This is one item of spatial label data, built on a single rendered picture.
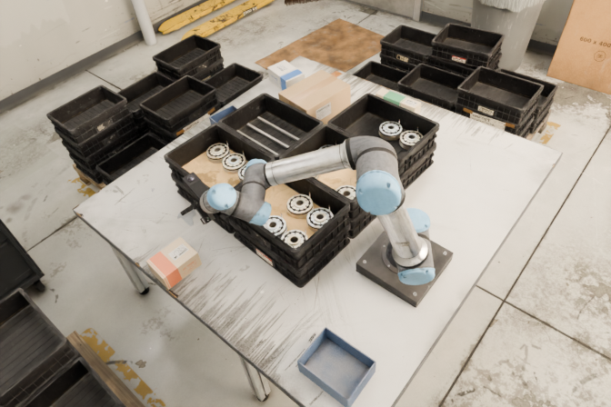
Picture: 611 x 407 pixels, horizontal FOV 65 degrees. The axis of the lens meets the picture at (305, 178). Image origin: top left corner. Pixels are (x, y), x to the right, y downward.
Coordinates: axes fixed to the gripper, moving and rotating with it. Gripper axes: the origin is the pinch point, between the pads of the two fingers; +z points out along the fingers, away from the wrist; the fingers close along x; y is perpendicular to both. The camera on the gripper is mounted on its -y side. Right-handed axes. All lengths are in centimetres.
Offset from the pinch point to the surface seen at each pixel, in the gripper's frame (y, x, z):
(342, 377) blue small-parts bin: 72, 3, -23
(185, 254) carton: 14.5, -8.8, 22.9
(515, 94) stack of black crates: 50, 206, 32
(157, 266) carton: 12.4, -19.3, 24.7
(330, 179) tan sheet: 22, 55, 9
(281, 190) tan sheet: 14.8, 36.6, 15.8
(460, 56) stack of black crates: 15, 213, 60
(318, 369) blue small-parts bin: 67, -1, -18
